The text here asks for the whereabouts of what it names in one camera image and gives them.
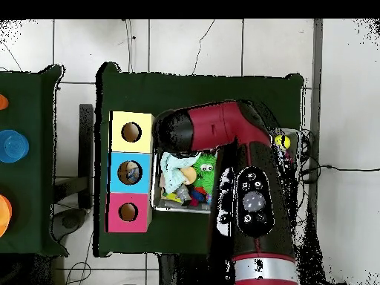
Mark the crushed clear plastic bottle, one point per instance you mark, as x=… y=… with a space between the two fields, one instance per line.
x=133 y=174

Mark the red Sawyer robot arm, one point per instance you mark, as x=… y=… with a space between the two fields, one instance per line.
x=213 y=127

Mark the wooden box with three holes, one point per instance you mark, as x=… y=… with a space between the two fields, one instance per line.
x=136 y=145

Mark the mint green cloth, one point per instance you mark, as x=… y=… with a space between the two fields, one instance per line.
x=172 y=169

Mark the green fuzzy toy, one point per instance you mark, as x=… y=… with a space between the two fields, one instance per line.
x=207 y=184

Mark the dark green table cloth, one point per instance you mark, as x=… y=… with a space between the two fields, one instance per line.
x=29 y=104
x=178 y=92

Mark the yellow ball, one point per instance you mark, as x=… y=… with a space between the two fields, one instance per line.
x=282 y=142

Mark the black flat panel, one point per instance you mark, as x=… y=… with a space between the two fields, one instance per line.
x=86 y=142

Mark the blue plastic cup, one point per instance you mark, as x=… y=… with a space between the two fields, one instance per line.
x=13 y=146

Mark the orange plastic cup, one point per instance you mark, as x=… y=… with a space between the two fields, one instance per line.
x=3 y=102
x=4 y=213

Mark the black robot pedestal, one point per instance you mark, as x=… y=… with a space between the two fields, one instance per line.
x=178 y=271

